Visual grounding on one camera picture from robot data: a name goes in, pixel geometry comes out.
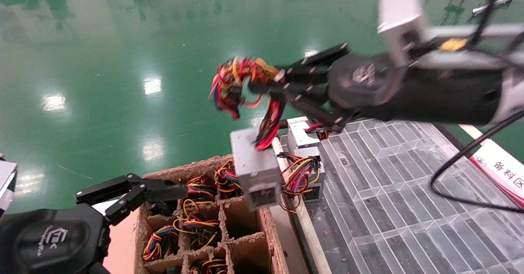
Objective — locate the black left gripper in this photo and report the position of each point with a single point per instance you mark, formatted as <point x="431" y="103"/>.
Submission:
<point x="49" y="241"/>

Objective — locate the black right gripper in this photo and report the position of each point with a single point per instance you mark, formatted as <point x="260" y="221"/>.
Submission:
<point x="442" y="96"/>

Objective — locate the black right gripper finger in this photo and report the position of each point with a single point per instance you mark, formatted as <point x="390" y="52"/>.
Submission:
<point x="315" y="67"/>
<point x="311" y="98"/>

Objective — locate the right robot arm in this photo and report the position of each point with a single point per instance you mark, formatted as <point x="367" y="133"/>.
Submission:
<point x="513" y="93"/>

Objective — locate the white sign with red border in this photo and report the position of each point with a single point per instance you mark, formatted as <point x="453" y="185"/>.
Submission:
<point x="503" y="169"/>

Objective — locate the clear plastic grid tray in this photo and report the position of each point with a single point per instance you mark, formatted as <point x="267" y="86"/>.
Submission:
<point x="389" y="192"/>

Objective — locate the cardboard box with dividers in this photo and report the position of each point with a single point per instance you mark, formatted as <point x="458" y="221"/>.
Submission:
<point x="249" y="249"/>

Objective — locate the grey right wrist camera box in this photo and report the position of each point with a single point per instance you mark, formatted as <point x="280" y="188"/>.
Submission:
<point x="401" y="14"/>

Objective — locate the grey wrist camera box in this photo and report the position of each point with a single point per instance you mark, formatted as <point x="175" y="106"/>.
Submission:
<point x="6" y="184"/>
<point x="401" y="14"/>

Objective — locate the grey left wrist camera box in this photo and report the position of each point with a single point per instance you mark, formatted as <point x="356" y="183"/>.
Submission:
<point x="6" y="184"/>

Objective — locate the white pipe cart frame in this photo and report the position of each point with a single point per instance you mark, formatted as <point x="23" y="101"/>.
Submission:
<point x="305" y="225"/>

